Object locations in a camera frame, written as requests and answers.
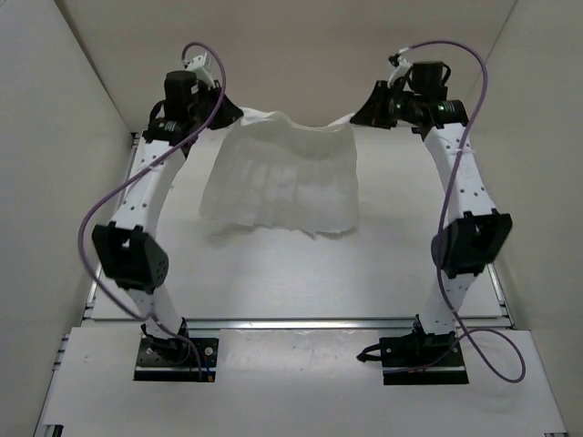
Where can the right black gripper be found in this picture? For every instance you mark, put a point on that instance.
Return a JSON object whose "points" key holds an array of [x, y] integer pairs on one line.
{"points": [[373, 113]]}

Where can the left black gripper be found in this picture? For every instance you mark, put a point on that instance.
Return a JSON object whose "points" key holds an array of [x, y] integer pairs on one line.
{"points": [[229, 114]]}

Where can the white pleated skirt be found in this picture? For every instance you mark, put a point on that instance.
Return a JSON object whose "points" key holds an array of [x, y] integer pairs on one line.
{"points": [[275, 173]]}

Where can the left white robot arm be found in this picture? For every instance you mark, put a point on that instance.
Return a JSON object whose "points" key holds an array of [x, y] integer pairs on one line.
{"points": [[126, 246]]}

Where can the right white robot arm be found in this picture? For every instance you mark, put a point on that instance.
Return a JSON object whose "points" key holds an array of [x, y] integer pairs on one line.
{"points": [[471, 230]]}

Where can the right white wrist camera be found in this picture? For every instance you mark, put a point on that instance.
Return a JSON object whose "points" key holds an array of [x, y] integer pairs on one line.
{"points": [[401, 67]]}

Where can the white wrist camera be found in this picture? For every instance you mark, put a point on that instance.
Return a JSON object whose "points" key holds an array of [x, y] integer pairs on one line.
{"points": [[401, 67], [200, 64]]}

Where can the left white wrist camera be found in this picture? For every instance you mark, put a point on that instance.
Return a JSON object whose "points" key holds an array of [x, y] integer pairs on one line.
{"points": [[200, 64]]}

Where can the aluminium table rail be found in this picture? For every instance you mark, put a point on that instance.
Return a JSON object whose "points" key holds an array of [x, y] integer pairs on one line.
{"points": [[302, 324]]}

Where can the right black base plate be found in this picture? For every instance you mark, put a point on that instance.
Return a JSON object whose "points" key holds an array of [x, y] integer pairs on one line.
{"points": [[418, 359]]}

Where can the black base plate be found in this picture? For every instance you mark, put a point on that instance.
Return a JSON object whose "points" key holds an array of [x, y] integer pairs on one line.
{"points": [[418, 359], [174, 361]]}

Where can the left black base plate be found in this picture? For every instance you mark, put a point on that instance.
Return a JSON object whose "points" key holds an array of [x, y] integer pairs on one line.
{"points": [[174, 361]]}

